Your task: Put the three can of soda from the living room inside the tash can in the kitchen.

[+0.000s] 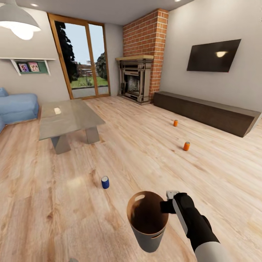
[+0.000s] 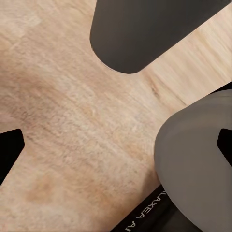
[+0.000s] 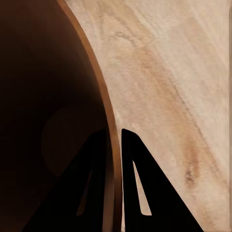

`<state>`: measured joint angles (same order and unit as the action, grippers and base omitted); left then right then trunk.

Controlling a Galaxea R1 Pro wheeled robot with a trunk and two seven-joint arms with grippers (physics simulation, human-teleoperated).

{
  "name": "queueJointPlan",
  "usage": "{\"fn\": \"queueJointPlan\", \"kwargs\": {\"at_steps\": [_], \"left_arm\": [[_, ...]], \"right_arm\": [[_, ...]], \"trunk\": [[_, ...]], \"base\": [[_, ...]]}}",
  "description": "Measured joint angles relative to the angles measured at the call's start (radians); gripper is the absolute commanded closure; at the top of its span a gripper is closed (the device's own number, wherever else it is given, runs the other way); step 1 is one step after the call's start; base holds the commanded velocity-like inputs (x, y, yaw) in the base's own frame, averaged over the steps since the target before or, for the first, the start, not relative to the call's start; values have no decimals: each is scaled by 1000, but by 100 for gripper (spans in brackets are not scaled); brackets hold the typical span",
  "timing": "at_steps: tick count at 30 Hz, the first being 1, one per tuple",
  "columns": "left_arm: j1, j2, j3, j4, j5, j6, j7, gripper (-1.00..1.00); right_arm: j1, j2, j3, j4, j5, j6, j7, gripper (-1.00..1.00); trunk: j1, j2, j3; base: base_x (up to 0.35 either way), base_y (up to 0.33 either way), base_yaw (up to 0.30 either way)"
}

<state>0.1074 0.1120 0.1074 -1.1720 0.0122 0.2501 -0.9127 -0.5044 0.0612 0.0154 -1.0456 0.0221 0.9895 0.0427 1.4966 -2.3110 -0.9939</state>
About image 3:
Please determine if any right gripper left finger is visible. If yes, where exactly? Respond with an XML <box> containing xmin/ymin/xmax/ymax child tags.
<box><xmin>21</xmin><ymin>129</ymin><xmax>107</xmax><ymax>232</ymax></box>

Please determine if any trash can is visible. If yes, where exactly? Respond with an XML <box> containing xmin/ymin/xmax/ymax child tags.
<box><xmin>0</xmin><ymin>0</ymin><xmax>123</xmax><ymax>232</ymax></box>

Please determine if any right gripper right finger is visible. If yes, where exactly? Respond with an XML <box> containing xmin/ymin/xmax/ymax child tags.
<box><xmin>121</xmin><ymin>129</ymin><xmax>203</xmax><ymax>232</ymax></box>

